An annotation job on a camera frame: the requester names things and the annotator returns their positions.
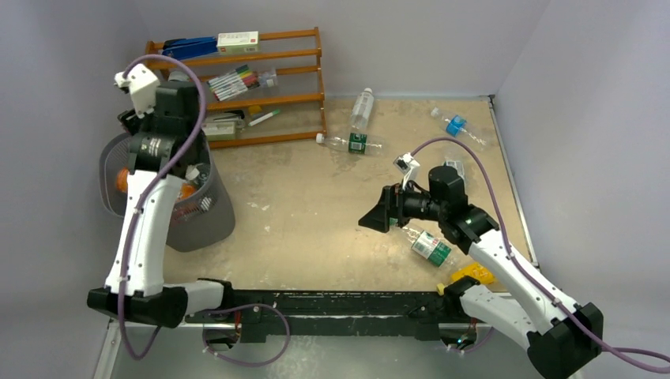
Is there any crushed bottle blue white label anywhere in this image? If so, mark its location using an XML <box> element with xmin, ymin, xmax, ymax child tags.
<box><xmin>444</xmin><ymin>156</ymin><xmax>466</xmax><ymax>182</ymax></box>

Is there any bottle green cap green label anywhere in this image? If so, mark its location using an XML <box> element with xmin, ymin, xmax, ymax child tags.
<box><xmin>398</xmin><ymin>224</ymin><xmax>455</xmax><ymax>268</ymax></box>

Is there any orange drink bottle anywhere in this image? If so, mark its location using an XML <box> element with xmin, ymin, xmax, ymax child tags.
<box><xmin>115</xmin><ymin>167</ymin><xmax>197</xmax><ymax>201</ymax></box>

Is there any yellow bottle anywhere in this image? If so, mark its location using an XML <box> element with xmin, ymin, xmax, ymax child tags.
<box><xmin>437</xmin><ymin>263</ymin><xmax>498</xmax><ymax>295</ymax></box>

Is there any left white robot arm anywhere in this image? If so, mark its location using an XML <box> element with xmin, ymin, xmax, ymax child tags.
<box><xmin>87</xmin><ymin>81</ymin><xmax>235</xmax><ymax>328</ymax></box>

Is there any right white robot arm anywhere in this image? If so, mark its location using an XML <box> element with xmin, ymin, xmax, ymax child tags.
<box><xmin>358</xmin><ymin>166</ymin><xmax>604</xmax><ymax>378</ymax></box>

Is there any grey mesh waste bin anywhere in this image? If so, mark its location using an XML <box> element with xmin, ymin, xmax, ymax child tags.
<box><xmin>99</xmin><ymin>133</ymin><xmax>235</xmax><ymax>253</ymax></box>

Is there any white stapler on shelf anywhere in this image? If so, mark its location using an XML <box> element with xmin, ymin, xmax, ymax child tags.
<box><xmin>202</xmin><ymin>111</ymin><xmax>246</xmax><ymax>141</ymax></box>

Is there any pack of coloured markers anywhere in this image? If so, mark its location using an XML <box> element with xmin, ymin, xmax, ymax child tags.
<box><xmin>206</xmin><ymin>65</ymin><xmax>260</xmax><ymax>101</ymax></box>

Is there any clear bottle green label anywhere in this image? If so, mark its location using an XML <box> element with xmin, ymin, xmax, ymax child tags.
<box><xmin>315</xmin><ymin>133</ymin><xmax>386</xmax><ymax>156</ymax></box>

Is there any blue stapler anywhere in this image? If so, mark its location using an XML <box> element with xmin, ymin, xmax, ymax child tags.
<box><xmin>161</xmin><ymin>36</ymin><xmax>217</xmax><ymax>60</ymax></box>

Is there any clear bottle blue label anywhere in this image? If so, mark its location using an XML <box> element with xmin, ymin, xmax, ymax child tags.
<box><xmin>430</xmin><ymin>107</ymin><xmax>488</xmax><ymax>151</ymax></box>

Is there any wooden slatted shelf rack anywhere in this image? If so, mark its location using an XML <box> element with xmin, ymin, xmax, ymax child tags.
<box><xmin>145</xmin><ymin>27</ymin><xmax>328</xmax><ymax>148</ymax></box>

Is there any clear bottle white cap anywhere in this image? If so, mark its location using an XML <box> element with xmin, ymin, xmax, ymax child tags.
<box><xmin>349</xmin><ymin>88</ymin><xmax>375</xmax><ymax>133</ymax></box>

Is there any green and white marker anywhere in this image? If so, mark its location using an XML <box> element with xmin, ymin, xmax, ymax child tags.
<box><xmin>247</xmin><ymin>109</ymin><xmax>280</xmax><ymax>126</ymax></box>

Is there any white and red box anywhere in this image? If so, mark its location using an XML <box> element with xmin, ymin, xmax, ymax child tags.
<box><xmin>216</xmin><ymin>31</ymin><xmax>259</xmax><ymax>55</ymax></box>

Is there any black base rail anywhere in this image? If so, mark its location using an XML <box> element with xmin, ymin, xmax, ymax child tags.
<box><xmin>185</xmin><ymin>289</ymin><xmax>491</xmax><ymax>348</ymax></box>

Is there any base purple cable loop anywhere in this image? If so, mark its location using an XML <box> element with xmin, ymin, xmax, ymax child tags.
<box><xmin>201</xmin><ymin>303</ymin><xmax>292</xmax><ymax>367</ymax></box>

